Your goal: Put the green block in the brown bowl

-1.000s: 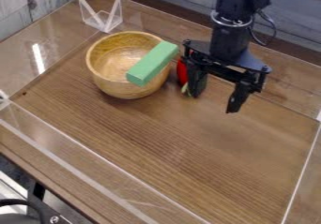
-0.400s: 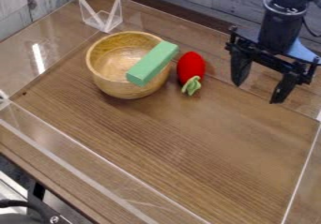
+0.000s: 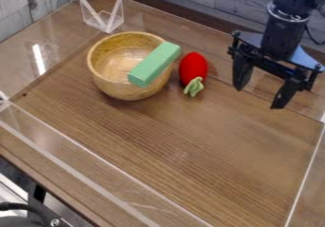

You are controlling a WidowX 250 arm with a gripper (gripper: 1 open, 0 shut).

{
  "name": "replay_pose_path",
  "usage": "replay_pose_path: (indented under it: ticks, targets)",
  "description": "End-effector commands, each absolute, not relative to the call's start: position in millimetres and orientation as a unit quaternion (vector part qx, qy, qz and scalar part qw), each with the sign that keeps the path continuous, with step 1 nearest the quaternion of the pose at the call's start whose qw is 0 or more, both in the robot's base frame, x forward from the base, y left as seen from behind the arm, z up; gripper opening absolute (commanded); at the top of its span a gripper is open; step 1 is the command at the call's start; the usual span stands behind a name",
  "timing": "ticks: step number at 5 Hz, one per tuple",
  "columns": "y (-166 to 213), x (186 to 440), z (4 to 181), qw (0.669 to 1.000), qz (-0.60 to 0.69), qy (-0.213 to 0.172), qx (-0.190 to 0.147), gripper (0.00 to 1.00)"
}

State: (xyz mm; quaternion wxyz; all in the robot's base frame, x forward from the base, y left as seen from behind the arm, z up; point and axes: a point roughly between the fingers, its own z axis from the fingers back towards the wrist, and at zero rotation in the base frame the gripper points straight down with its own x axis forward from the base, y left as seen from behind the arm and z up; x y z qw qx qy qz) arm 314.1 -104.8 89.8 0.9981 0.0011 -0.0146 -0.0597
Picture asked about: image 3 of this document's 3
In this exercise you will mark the brown wooden bowl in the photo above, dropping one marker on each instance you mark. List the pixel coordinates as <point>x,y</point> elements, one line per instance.
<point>113,56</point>

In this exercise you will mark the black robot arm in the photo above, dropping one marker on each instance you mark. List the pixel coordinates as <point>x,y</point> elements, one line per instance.
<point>274,50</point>

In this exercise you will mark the clear acrylic tray wall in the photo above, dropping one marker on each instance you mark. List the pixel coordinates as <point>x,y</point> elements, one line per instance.
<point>93,187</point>

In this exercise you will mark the clear acrylic stand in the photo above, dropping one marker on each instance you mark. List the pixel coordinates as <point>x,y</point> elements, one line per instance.
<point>105,21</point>

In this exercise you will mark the black metal clamp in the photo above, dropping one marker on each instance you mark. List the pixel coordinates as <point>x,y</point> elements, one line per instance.
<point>38,212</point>

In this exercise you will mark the red toy strawberry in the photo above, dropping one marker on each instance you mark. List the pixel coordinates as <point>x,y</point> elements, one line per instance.
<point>192,73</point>

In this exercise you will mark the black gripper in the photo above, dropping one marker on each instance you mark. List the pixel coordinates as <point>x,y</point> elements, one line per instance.
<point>274,52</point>

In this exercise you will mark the green rectangular block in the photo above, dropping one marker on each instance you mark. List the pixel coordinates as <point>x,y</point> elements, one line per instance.
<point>153,64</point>

